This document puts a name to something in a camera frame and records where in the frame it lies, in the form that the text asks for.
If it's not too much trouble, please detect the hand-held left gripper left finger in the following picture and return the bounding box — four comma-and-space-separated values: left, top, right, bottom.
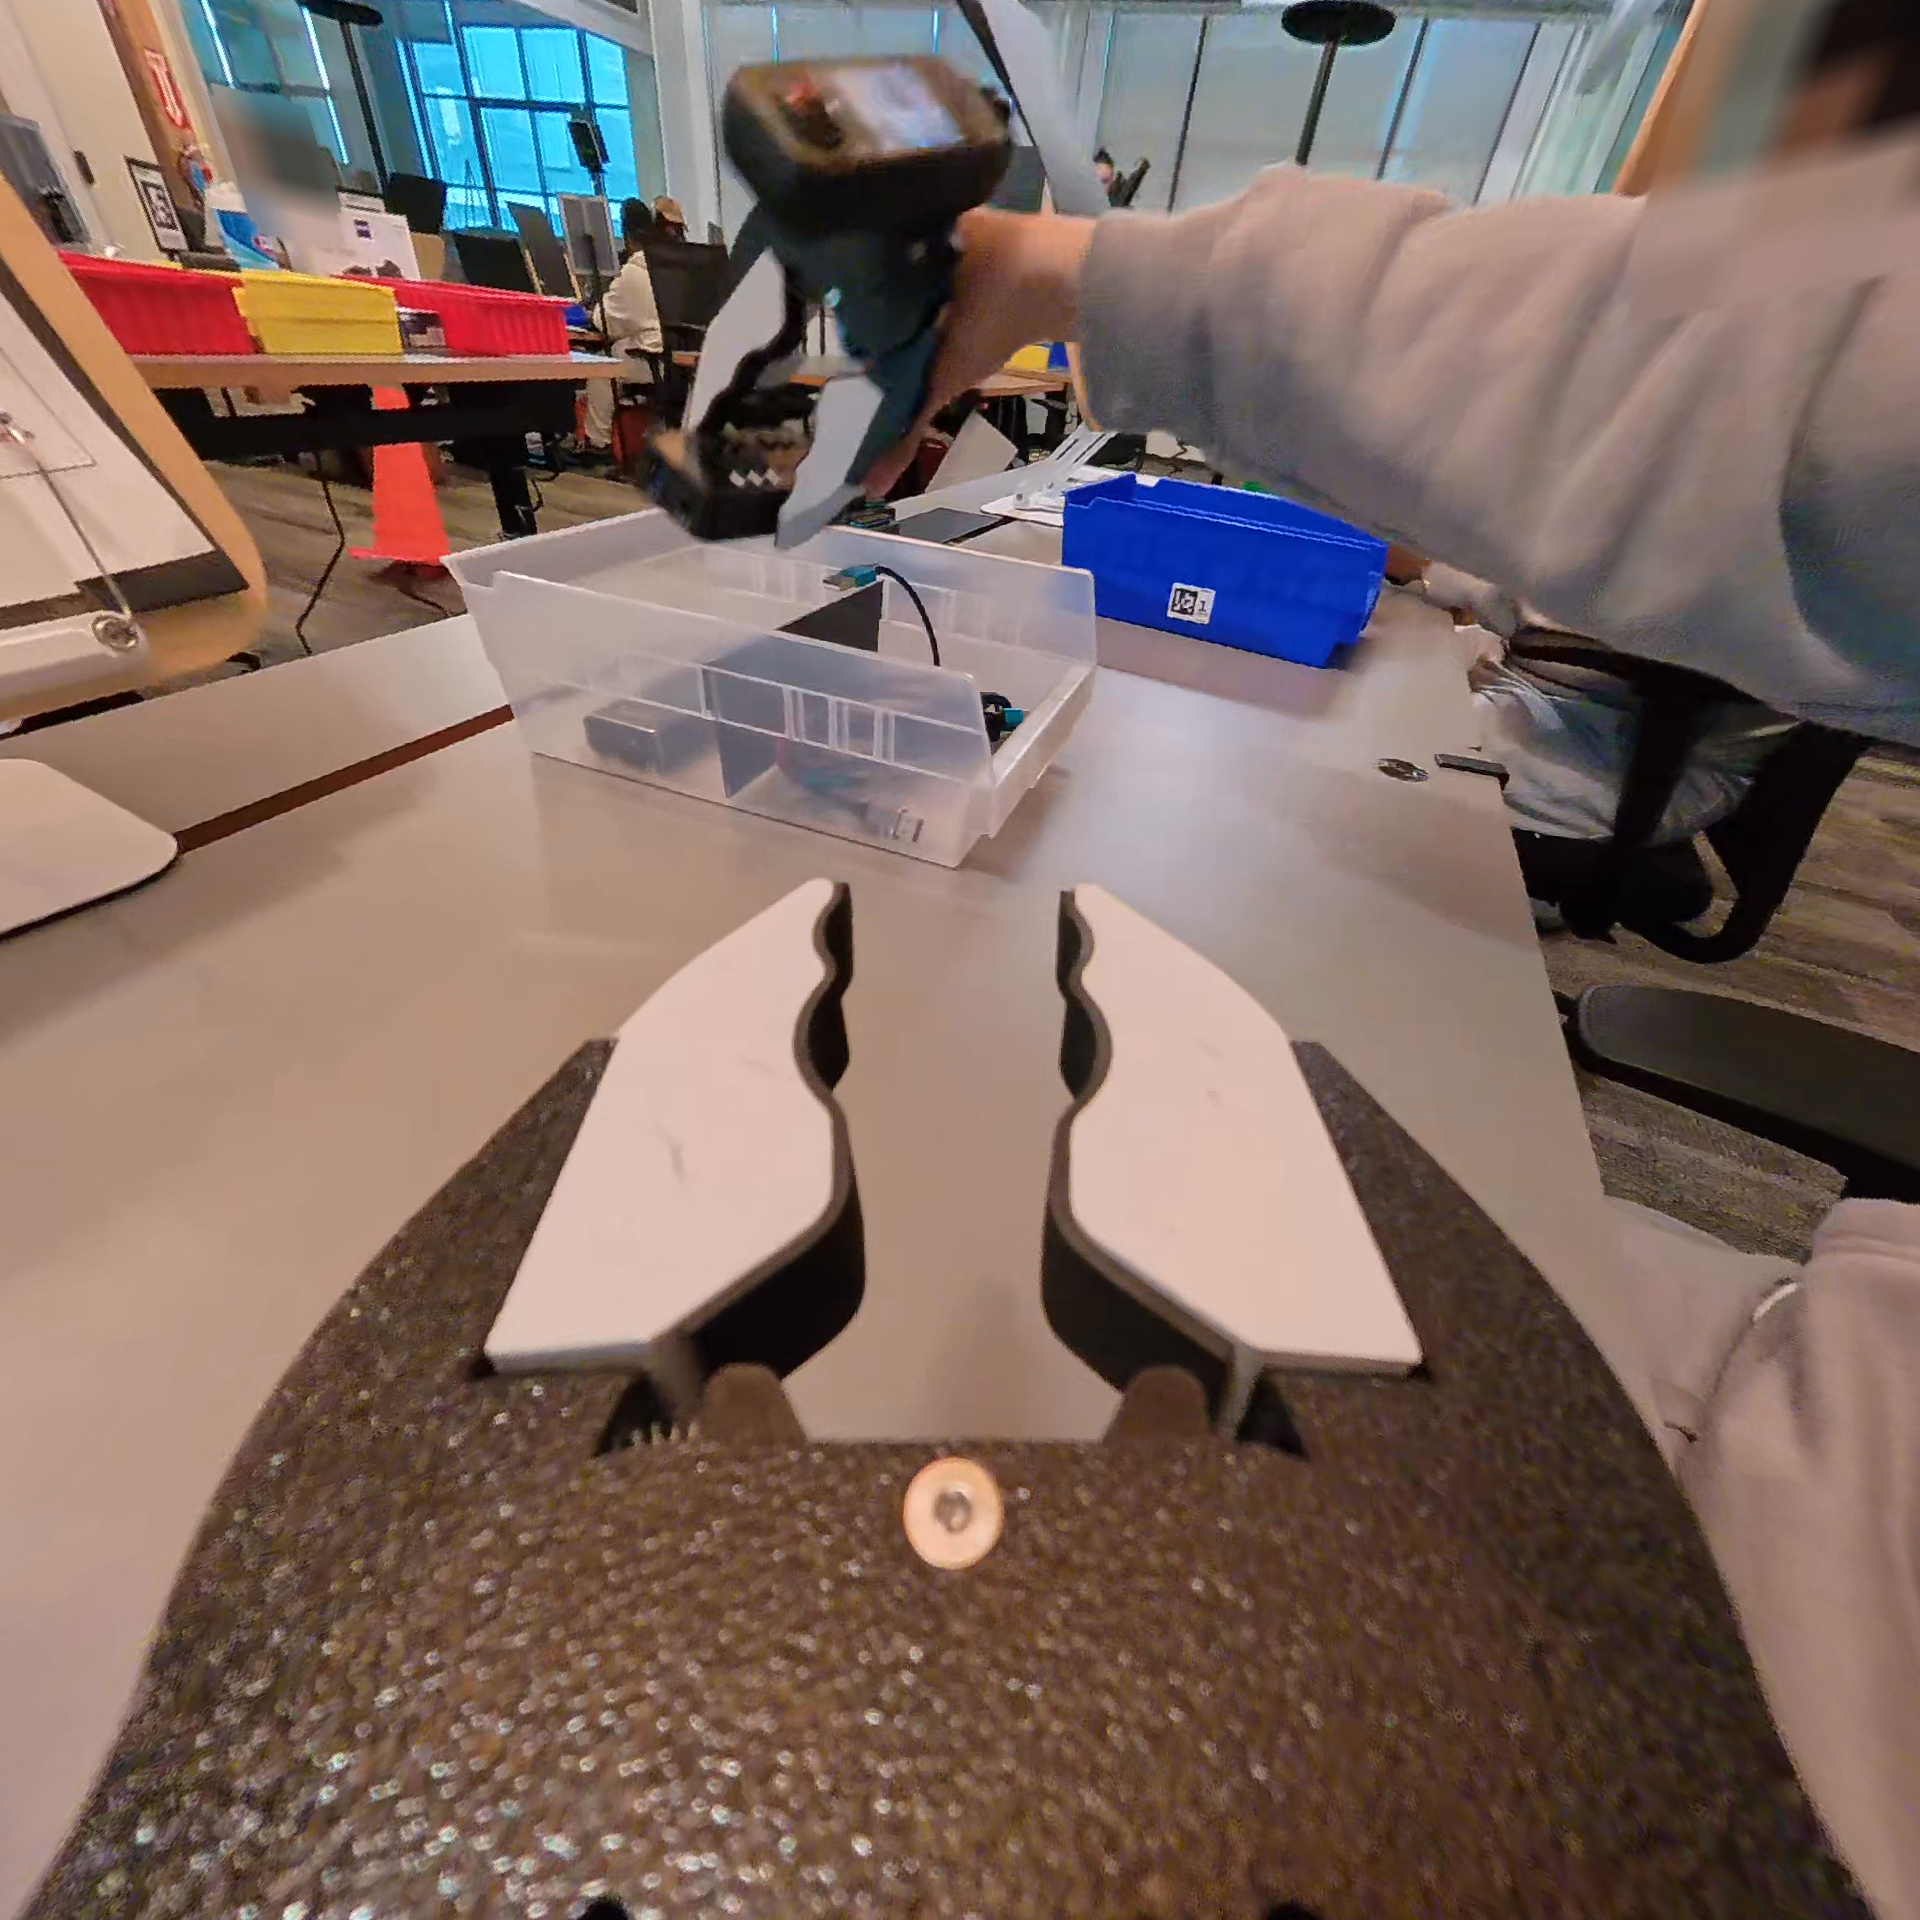
484, 879, 867, 1375

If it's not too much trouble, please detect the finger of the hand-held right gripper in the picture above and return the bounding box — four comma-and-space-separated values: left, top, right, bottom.
772, 374, 887, 548
688, 239, 788, 441

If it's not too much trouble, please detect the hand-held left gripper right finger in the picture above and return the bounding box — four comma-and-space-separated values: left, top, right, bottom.
1044, 882, 1423, 1383

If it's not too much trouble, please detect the black cable with teal plug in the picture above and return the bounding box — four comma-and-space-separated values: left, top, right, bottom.
828, 560, 946, 672

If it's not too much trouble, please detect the black usb hub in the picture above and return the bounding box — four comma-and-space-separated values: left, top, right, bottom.
647, 422, 799, 544

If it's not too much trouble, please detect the clear plastic bin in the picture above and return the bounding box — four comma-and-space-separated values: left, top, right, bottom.
440, 508, 1102, 870

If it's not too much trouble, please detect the person's right forearm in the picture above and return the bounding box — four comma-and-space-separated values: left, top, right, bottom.
1072, 145, 1920, 746

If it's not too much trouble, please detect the grey desk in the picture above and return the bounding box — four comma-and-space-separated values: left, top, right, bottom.
0, 450, 1696, 1920

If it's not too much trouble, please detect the wooden desk with bins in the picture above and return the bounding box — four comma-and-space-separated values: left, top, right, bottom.
128, 349, 635, 538

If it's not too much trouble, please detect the person's right hand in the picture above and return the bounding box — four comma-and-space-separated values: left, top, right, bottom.
895, 202, 1099, 488

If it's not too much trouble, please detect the red plastic bin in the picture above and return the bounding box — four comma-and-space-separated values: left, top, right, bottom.
394, 277, 581, 358
59, 249, 261, 358

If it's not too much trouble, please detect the black power adapter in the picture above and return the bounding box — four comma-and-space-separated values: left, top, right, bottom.
581, 705, 710, 770

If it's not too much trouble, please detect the orange traffic cone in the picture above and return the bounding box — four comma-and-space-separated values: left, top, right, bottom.
352, 385, 454, 566

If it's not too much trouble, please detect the blue plastic bin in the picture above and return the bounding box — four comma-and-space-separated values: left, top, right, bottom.
1059, 471, 1391, 672

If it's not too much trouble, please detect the yellow plastic bin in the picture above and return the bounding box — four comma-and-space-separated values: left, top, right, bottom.
231, 269, 406, 358

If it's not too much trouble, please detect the black chair armrest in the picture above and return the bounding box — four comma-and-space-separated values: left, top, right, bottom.
1563, 981, 1920, 1192

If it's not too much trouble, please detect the black office chair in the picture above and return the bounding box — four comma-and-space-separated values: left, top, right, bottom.
1500, 626, 1875, 964

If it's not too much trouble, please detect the wooden sign board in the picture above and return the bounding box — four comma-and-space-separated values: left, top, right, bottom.
0, 176, 271, 725

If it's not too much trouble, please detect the person's torso in grey hoodie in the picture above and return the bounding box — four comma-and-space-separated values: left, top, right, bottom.
1620, 1197, 1920, 1920

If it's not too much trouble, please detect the white flat base plate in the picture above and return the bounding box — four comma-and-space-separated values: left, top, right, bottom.
0, 757, 183, 942

